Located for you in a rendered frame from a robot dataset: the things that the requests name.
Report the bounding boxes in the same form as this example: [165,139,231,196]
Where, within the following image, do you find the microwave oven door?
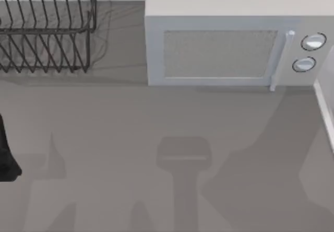
[146,16,288,87]

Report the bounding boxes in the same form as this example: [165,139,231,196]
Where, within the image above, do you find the pale microwave oven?
[144,0,334,91]

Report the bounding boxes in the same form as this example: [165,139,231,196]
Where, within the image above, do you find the microwave knob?
[291,56,317,73]
[300,32,328,52]

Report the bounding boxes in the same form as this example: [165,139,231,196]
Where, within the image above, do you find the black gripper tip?
[0,114,22,183]

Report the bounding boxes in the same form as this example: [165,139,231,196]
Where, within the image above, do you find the dark wire dish rack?
[0,0,99,74]

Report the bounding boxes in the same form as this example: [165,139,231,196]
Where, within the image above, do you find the microwave door handle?
[269,30,296,92]

